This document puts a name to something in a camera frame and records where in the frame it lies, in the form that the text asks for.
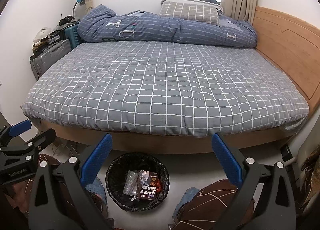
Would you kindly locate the brown cookie box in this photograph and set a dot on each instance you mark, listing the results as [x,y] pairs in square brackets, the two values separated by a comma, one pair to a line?
[149,185]

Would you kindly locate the wooden headboard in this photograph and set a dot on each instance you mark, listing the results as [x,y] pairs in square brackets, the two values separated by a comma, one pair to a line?
[293,46]

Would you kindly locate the brown patterned trouser leg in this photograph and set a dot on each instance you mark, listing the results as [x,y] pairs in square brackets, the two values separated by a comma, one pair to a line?
[203,211]

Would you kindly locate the grey suitcase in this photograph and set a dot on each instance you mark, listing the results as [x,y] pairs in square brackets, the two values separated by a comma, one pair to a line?
[41,63]

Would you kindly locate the blue slipper left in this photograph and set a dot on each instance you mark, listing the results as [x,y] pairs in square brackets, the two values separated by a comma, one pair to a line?
[98,195]

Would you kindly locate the wooden bed frame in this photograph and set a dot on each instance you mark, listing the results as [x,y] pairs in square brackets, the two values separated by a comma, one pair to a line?
[128,141]

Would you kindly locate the clutter pile on suitcases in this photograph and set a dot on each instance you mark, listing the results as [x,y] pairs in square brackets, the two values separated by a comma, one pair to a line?
[46,36]

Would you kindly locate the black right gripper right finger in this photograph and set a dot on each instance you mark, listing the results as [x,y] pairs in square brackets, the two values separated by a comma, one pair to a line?
[276,205]

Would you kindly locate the teal suitcase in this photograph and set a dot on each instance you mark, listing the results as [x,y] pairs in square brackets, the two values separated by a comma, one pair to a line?
[71,33]

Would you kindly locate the black trash bin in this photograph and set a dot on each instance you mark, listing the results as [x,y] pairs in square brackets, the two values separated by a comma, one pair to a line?
[116,177]

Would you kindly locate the blue striped duvet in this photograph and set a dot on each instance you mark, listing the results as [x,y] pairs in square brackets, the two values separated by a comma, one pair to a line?
[102,24]

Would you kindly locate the grey checked pillow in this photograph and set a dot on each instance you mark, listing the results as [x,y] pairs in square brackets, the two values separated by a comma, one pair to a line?
[193,12]

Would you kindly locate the blue slipper right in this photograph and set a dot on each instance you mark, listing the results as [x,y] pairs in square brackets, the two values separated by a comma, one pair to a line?
[188,195]

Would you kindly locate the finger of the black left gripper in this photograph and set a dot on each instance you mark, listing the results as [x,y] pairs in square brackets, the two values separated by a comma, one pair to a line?
[8,133]
[37,144]

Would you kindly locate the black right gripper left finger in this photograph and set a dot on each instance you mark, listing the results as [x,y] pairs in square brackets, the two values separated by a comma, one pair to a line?
[46,207]

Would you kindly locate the blue slipper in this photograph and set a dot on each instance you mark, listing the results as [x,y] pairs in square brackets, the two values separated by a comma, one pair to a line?
[188,195]
[98,195]

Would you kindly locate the blue desk lamp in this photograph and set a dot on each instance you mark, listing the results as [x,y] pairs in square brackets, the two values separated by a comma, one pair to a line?
[79,3]

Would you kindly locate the grey checked bed sheet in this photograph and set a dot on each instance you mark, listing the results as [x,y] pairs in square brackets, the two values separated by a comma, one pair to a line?
[160,88]

